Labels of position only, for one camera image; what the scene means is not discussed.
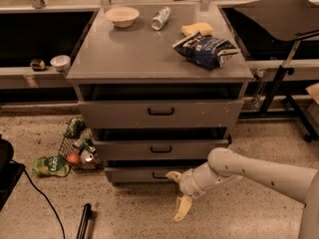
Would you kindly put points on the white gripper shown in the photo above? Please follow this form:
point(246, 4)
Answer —
point(189, 183)

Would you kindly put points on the grey bottom drawer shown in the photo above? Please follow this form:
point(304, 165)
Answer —
point(151, 174)

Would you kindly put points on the grey drawer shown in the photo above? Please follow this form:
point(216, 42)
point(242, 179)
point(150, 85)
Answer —
point(157, 114)
point(151, 174)
point(157, 149)

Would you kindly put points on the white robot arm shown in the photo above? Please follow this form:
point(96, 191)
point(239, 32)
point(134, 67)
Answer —
point(224, 166)

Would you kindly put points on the grey middle drawer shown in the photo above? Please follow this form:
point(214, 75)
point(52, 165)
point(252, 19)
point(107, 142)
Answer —
point(157, 149)

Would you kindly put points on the grey drawer cabinet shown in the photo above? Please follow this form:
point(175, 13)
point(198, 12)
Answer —
point(139, 64)

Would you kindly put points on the grey top drawer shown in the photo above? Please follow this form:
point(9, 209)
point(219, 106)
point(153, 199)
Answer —
point(157, 114)

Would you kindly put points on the black metal pole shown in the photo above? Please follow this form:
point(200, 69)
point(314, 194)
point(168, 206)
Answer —
point(86, 216)

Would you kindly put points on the can in basket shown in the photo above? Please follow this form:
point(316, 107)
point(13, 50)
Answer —
point(87, 157)

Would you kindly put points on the red apple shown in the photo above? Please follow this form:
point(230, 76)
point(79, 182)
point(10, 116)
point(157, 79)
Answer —
point(73, 158)

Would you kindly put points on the green bag on basket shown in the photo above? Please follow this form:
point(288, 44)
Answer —
point(74, 128)

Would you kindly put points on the green snack pouch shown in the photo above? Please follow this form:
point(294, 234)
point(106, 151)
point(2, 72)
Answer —
point(51, 166)

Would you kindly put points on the blue chip bag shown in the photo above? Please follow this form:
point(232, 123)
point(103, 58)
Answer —
point(205, 51)

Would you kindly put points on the yellow sponge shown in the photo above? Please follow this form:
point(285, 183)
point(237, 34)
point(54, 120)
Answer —
point(203, 28)

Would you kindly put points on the black device at left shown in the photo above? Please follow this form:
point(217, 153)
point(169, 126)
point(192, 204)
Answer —
point(10, 172)

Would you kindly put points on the white paper bowl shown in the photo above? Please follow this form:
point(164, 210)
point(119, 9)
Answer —
point(122, 17)

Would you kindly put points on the dark tape measure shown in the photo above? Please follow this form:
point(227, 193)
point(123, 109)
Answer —
point(38, 65)

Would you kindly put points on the black tray stand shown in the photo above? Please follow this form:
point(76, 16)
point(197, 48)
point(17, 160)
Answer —
point(279, 42)

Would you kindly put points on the wire floor basket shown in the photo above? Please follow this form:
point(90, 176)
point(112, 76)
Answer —
point(76, 145)

